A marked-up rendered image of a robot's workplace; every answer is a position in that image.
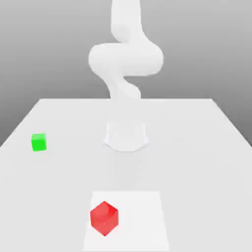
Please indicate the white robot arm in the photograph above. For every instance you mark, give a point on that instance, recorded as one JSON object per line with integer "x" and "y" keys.
{"x": 126, "y": 59}

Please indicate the small green cube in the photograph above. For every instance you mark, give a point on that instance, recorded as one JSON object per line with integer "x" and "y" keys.
{"x": 39, "y": 142}

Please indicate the small red cube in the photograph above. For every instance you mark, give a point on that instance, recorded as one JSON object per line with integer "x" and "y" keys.
{"x": 104, "y": 218}

